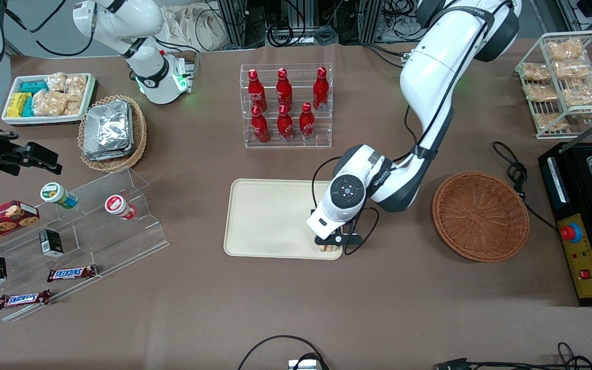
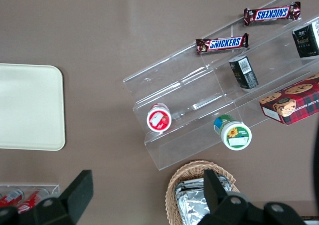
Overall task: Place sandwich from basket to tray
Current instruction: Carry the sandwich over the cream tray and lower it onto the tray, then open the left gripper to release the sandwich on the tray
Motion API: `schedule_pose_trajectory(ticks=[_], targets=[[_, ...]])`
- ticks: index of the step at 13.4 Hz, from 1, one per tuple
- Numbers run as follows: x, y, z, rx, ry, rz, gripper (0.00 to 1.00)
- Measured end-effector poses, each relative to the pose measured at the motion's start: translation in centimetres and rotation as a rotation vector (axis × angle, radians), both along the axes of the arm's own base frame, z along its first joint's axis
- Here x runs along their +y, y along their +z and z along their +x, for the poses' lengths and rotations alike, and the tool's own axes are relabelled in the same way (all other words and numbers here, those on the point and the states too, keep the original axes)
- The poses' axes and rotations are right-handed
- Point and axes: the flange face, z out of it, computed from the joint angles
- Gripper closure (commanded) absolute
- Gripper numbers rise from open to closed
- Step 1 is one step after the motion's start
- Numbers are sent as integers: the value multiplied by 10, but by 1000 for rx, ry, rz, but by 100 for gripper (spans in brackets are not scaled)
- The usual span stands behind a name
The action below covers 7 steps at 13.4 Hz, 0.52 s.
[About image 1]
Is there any white snack tray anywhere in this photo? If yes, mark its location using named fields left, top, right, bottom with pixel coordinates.
left=1, top=72, right=96, bottom=126

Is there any cream plastic tray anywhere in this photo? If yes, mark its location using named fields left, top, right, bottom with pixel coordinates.
left=224, top=178, right=344, bottom=261

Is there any foil-wrapped sandwich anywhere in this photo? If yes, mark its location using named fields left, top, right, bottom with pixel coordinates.
left=83, top=139, right=135, bottom=162
left=84, top=101, right=131, bottom=154

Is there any light wicker basket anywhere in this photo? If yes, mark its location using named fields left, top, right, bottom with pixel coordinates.
left=78, top=95, right=147, bottom=173

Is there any brown wicker basket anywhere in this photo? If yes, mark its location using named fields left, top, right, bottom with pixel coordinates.
left=432, top=171, right=530, bottom=263

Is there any green-lidded sunflower cup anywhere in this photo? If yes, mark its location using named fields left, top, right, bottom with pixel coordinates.
left=40, top=182, right=79, bottom=209

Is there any yellow snack packet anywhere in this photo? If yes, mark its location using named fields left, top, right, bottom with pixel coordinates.
left=7, top=92, right=32, bottom=118

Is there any red tartan cookie box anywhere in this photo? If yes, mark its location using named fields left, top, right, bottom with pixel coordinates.
left=0, top=200, right=40, bottom=251

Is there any red-lidded yogurt cup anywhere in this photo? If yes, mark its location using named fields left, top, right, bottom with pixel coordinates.
left=104, top=194, right=137, bottom=220

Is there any clear acrylic bottle rack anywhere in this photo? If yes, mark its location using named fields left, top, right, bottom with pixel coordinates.
left=240, top=64, right=334, bottom=150

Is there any Snickers chocolate bar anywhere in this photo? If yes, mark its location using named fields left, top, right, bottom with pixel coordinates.
left=0, top=289, right=51, bottom=310
left=47, top=265, right=97, bottom=283

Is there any red cola bottle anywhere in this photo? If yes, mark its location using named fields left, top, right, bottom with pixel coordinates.
left=276, top=67, right=293, bottom=109
left=248, top=69, right=267, bottom=111
left=312, top=66, right=329, bottom=111
left=277, top=103, right=294, bottom=142
left=251, top=105, right=270, bottom=143
left=299, top=102, right=316, bottom=140

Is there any clear acrylic tiered shelf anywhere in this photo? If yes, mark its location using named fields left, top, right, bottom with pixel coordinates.
left=0, top=167, right=170, bottom=323

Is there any white cloth bag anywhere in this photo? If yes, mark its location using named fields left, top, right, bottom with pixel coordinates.
left=161, top=4, right=227, bottom=51

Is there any bagged fried snack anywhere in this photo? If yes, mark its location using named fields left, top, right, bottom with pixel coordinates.
left=534, top=112, right=569, bottom=132
left=562, top=77, right=592, bottom=107
left=525, top=84, right=559, bottom=102
left=521, top=63, right=551, bottom=82
left=546, top=39, right=584, bottom=61
left=553, top=61, right=592, bottom=79

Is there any black machine with yellow panel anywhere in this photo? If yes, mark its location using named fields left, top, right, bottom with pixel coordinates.
left=538, top=141, right=592, bottom=307

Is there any black looped cable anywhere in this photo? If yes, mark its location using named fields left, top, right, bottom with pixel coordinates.
left=238, top=335, right=328, bottom=370

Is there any black power cable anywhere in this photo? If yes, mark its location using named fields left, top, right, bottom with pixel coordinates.
left=491, top=141, right=559, bottom=232

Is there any black tangled cable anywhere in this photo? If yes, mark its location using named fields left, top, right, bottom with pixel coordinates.
left=435, top=342, right=592, bottom=370

